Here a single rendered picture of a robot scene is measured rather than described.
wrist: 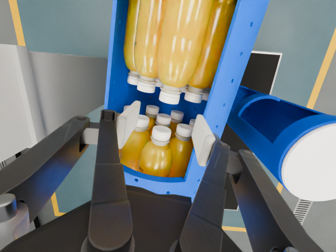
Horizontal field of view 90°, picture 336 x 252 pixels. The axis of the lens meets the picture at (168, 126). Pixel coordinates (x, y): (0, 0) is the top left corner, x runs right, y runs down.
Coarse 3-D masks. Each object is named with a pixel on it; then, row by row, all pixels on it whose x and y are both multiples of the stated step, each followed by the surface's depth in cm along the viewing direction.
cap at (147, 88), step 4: (140, 84) 35; (144, 84) 35; (148, 84) 35; (152, 84) 35; (140, 88) 35; (144, 88) 35; (148, 88) 35; (152, 88) 36; (148, 92) 36; (152, 92) 36
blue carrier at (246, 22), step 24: (120, 0) 34; (240, 0) 23; (264, 0) 25; (120, 24) 36; (240, 24) 24; (120, 48) 39; (240, 48) 26; (120, 72) 42; (216, 72) 26; (240, 72) 30; (120, 96) 45; (144, 96) 52; (216, 96) 28; (216, 120) 30; (192, 168) 32; (168, 192) 33; (192, 192) 36
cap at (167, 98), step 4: (160, 92) 31; (164, 92) 30; (160, 96) 31; (164, 96) 30; (168, 96) 30; (172, 96) 30; (176, 96) 31; (160, 100) 31; (164, 100) 31; (168, 100) 30; (172, 100) 31; (176, 100) 31
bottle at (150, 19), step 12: (144, 0) 29; (156, 0) 28; (144, 12) 29; (156, 12) 29; (144, 24) 30; (156, 24) 29; (144, 36) 30; (156, 36) 30; (144, 48) 31; (156, 48) 31; (144, 60) 32; (144, 72) 33; (156, 72) 33
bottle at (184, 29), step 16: (176, 0) 24; (192, 0) 24; (208, 0) 24; (176, 16) 25; (192, 16) 24; (208, 16) 26; (176, 32) 25; (192, 32) 25; (160, 48) 27; (176, 48) 26; (192, 48) 26; (160, 64) 28; (176, 64) 27; (192, 64) 28; (160, 80) 30; (176, 80) 28
